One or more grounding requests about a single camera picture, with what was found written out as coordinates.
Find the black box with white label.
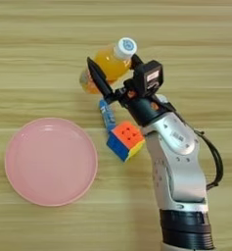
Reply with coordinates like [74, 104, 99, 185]
[132, 59, 164, 98]

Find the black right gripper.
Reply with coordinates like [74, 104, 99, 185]
[86, 53, 176, 128]

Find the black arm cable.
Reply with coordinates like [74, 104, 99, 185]
[172, 111, 224, 191]

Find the pink round plate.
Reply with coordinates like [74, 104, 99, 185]
[4, 117, 99, 208]

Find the orange juice bottle white cap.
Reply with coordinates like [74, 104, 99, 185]
[78, 36, 138, 95]

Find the multicolour puzzle cube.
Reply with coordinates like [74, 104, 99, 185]
[106, 121, 146, 163]

